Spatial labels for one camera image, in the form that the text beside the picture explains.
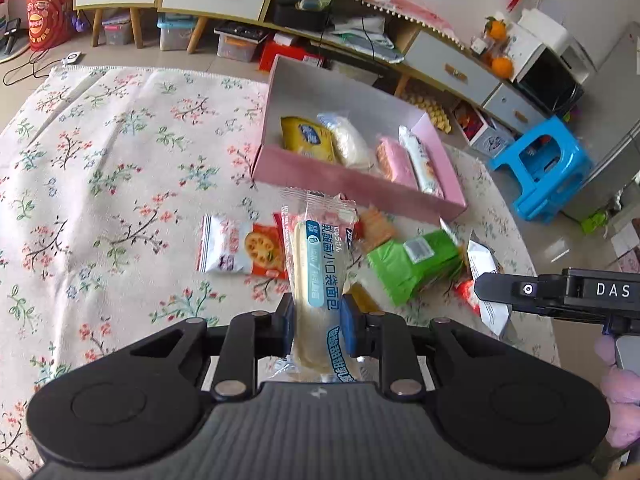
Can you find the pink cake packet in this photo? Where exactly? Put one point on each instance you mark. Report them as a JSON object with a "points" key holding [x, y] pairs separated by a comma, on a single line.
{"points": [[397, 162]]}

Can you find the white silver snack packet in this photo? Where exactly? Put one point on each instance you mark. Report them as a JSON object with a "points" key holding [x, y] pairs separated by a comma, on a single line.
{"points": [[482, 260]]}

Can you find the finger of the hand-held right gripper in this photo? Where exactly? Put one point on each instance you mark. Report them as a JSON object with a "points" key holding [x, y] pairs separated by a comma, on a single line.
{"points": [[520, 289]]}

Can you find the grey cookie roll packet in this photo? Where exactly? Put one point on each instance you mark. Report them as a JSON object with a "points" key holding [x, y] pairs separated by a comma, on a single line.
{"points": [[422, 160]]}

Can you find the grey metal cabinet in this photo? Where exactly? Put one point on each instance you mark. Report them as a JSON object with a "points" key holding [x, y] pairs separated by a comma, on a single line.
{"points": [[610, 125]]}

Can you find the green snack packet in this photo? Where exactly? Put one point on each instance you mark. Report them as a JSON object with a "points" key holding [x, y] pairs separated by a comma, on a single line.
{"points": [[415, 270]]}

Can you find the red paper bag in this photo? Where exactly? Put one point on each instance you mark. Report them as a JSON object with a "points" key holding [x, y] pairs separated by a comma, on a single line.
{"points": [[47, 15]]}

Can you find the pink cardboard box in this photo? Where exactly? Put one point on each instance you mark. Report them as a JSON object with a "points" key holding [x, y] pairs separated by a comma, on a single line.
{"points": [[350, 180]]}

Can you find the pile of papers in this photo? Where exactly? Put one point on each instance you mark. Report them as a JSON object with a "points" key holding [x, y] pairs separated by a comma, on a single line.
{"points": [[365, 40]]}

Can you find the yellow egg tray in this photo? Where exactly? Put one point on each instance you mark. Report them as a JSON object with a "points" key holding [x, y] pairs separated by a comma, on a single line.
{"points": [[427, 107]]}

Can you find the floral cloth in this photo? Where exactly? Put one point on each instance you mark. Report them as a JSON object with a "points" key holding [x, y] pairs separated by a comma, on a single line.
{"points": [[125, 160]]}

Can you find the white and red box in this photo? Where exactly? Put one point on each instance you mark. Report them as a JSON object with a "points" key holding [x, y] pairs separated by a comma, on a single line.
{"points": [[482, 130]]}

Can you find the orange fruit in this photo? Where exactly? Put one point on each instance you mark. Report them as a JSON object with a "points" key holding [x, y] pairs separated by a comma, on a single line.
{"points": [[496, 29], [502, 66]]}

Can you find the clear plastic box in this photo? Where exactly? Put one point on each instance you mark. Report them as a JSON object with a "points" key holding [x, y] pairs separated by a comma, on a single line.
{"points": [[350, 72]]}

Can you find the yellow snack packet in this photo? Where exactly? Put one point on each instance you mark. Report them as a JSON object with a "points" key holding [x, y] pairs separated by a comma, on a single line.
{"points": [[307, 137]]}

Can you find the white charger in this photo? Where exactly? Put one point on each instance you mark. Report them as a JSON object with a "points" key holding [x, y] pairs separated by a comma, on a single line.
{"points": [[71, 58]]}

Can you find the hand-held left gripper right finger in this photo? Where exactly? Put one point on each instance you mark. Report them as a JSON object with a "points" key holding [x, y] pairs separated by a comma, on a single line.
{"points": [[350, 325]]}

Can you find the orange cracker packet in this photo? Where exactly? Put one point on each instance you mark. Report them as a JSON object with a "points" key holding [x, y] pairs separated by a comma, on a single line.
{"points": [[375, 227]]}

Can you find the white bread packet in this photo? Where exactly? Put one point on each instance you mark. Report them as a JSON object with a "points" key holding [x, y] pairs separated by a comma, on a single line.
{"points": [[317, 270], [350, 142]]}

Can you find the blue plastic stool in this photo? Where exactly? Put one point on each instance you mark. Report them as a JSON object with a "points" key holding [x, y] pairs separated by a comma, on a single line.
{"points": [[540, 170]]}

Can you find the golden brown snack packet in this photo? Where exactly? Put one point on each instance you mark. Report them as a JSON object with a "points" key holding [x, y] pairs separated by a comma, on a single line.
{"points": [[364, 297]]}

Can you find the red cracker packet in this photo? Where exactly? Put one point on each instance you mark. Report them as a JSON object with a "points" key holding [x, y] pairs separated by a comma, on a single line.
{"points": [[235, 247]]}

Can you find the clear storage box blue lid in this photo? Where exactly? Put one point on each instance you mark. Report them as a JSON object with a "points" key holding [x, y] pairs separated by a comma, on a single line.
{"points": [[177, 35]]}

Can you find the white appliance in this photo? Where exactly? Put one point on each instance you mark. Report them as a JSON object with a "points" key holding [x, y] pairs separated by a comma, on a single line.
{"points": [[555, 35]]}

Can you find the black storage box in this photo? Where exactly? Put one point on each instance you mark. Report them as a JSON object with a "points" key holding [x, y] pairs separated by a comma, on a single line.
{"points": [[302, 10]]}

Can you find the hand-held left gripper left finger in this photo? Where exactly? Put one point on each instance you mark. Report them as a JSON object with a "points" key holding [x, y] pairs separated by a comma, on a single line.
{"points": [[287, 325]]}

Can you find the red flat box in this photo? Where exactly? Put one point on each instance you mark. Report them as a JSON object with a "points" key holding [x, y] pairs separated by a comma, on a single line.
{"points": [[290, 57]]}

